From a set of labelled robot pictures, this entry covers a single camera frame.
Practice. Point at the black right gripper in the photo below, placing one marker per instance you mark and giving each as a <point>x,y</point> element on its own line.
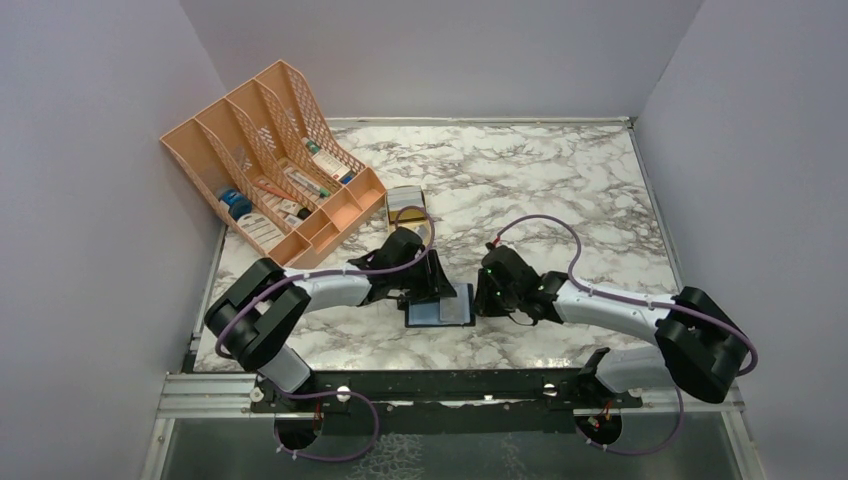
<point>483,303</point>

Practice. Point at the orange plastic desk organizer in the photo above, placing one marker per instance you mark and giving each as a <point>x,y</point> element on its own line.
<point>254,132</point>

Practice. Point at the black mounting base rail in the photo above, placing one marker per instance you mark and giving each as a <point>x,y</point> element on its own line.
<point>432,402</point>

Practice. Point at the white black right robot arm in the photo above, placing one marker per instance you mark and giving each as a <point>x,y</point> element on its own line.
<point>689,342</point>

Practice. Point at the orange pen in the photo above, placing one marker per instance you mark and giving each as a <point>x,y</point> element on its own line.
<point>268,191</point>

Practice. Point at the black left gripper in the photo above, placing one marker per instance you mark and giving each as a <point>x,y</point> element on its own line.
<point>435,284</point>

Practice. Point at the white glue stick box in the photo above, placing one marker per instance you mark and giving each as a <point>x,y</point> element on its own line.
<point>328,163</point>

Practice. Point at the white label card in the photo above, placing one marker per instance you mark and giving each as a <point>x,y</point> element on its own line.
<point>261,232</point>

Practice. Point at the beige card tray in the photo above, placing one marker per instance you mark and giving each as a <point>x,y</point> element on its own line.
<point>420,226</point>

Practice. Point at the black leather card holder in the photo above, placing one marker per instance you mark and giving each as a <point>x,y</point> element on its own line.
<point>427,315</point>

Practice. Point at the grey credit card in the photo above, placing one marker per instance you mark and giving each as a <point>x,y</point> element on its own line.
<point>454,311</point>

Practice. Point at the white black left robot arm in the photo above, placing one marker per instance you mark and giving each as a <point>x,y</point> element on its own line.
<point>254,318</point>

